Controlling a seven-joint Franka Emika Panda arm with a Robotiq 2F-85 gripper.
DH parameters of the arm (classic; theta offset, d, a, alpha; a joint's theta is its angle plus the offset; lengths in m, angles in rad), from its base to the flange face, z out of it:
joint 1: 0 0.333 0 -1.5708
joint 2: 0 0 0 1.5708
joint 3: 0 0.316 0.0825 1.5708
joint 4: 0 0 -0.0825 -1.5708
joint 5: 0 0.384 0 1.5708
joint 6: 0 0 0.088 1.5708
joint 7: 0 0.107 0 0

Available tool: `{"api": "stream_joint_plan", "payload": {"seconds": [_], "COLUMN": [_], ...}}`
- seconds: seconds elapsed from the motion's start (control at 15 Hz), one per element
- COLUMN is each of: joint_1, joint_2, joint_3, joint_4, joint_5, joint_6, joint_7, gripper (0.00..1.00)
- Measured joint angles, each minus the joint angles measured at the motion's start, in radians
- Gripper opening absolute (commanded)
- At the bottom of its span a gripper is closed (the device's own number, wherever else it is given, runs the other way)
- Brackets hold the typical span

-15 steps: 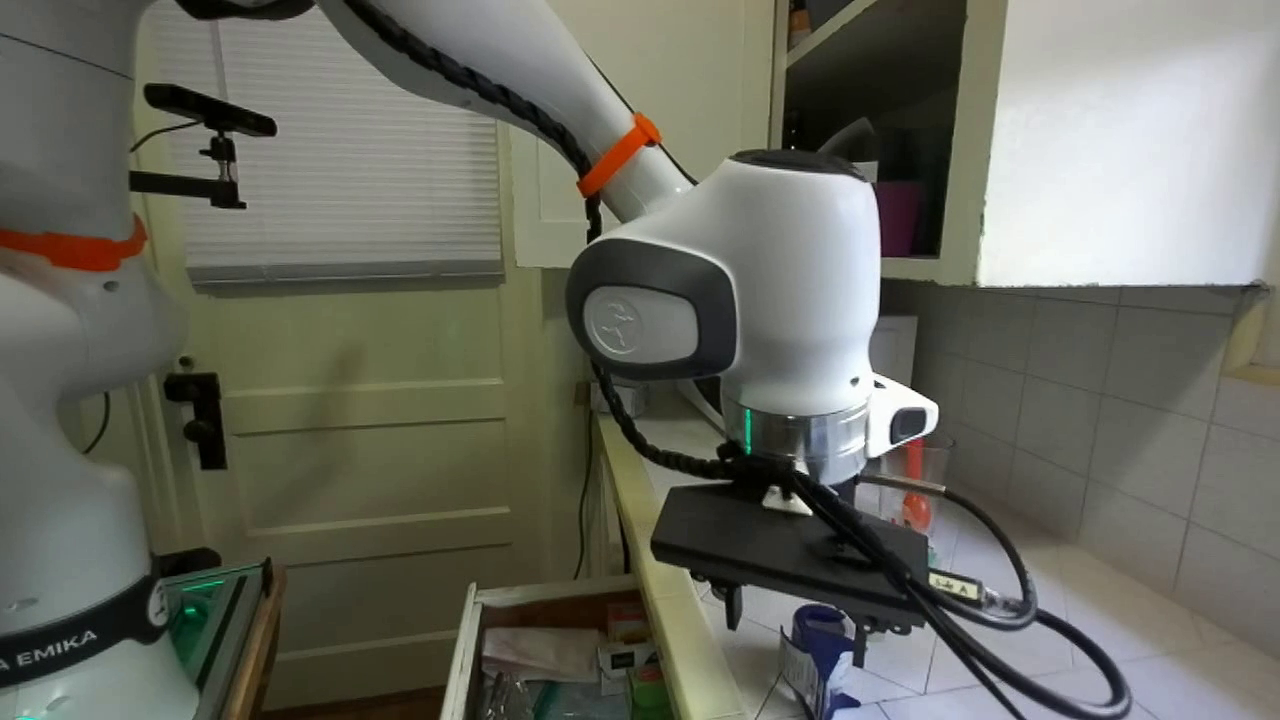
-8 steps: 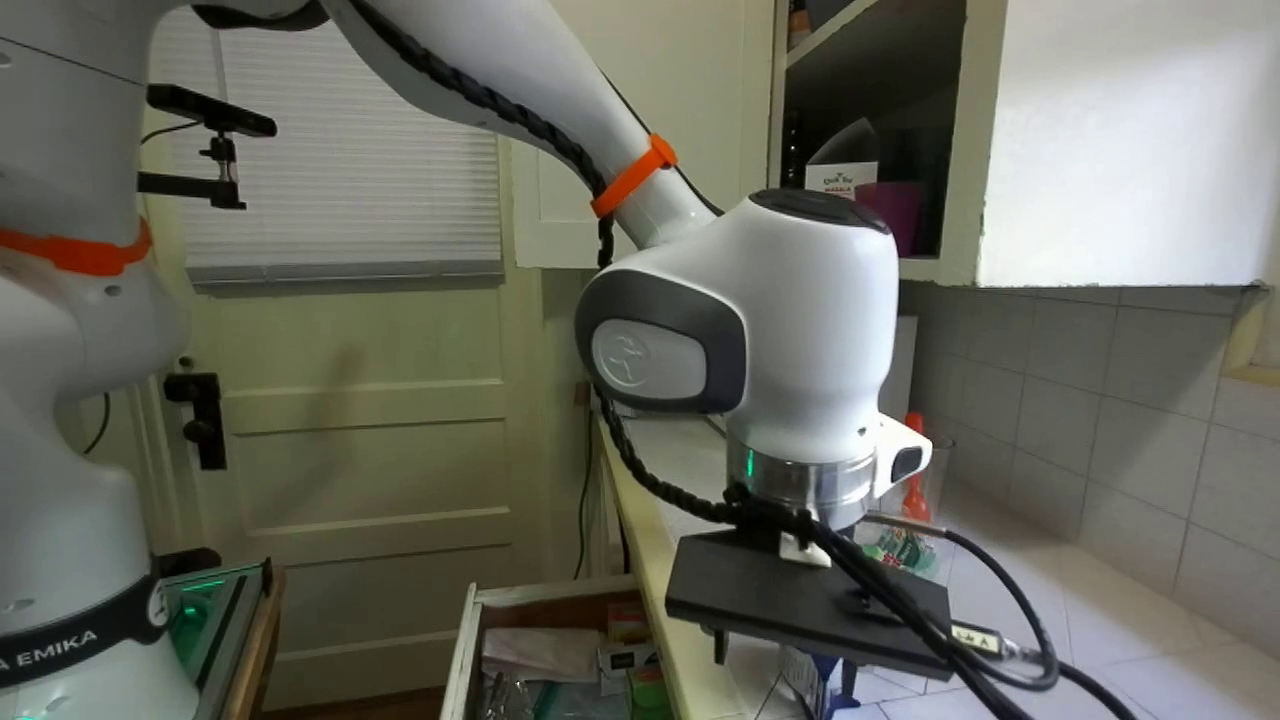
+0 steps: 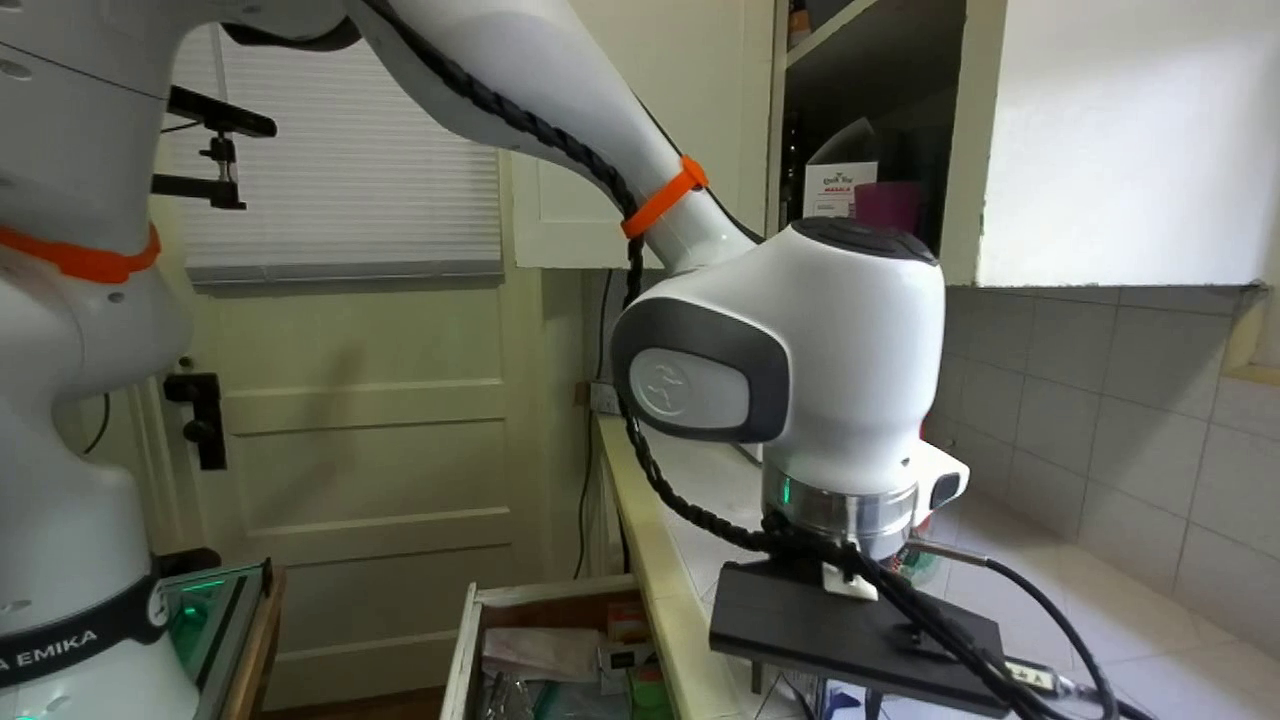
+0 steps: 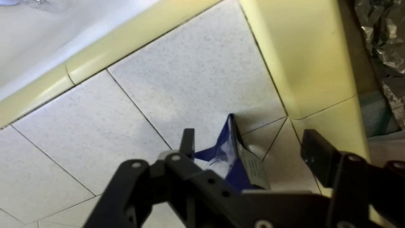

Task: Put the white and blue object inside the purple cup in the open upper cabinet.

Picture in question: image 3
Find open white drawer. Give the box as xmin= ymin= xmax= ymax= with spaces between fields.
xmin=435 ymin=573 xmax=677 ymax=720

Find purple cup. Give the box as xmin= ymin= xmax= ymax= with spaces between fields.
xmin=852 ymin=176 xmax=926 ymax=241

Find white upper cabinet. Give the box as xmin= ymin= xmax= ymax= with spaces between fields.
xmin=506 ymin=0 xmax=1268 ymax=293

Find white open cabinet door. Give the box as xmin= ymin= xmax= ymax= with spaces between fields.
xmin=975 ymin=0 xmax=1268 ymax=293

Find pale green door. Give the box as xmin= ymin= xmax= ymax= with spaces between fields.
xmin=133 ymin=16 xmax=594 ymax=710

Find white carton with red print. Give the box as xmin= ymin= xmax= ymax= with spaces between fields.
xmin=799 ymin=157 xmax=882 ymax=223

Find white and black box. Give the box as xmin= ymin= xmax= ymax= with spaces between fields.
xmin=600 ymin=640 xmax=659 ymax=679

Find white cloth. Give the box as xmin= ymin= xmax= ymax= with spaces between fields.
xmin=481 ymin=625 xmax=608 ymax=688

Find white window blind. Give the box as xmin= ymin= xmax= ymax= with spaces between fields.
xmin=167 ymin=18 xmax=506 ymax=293

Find black door lock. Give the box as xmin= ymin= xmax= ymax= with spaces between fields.
xmin=158 ymin=364 xmax=233 ymax=475

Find grey wall outlet box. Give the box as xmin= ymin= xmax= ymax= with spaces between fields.
xmin=580 ymin=374 xmax=631 ymax=421

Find orange cable strap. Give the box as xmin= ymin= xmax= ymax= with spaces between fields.
xmin=0 ymin=218 xmax=162 ymax=287
xmin=615 ymin=150 xmax=710 ymax=243

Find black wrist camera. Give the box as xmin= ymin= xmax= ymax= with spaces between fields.
xmin=708 ymin=554 xmax=1012 ymax=720

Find black camera on stand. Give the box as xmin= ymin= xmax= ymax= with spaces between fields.
xmin=149 ymin=83 xmax=283 ymax=217

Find black camera cable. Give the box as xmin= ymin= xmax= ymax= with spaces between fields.
xmin=852 ymin=537 xmax=1128 ymax=720

